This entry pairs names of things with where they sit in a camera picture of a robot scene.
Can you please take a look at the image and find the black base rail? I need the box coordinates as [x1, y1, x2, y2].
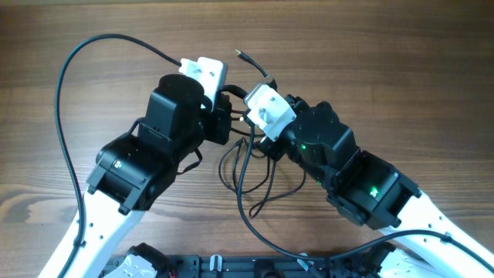
[100, 250, 425, 278]

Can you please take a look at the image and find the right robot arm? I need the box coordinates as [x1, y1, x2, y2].
[249, 96, 493, 277]

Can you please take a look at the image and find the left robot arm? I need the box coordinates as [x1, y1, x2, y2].
[40, 73, 232, 277]

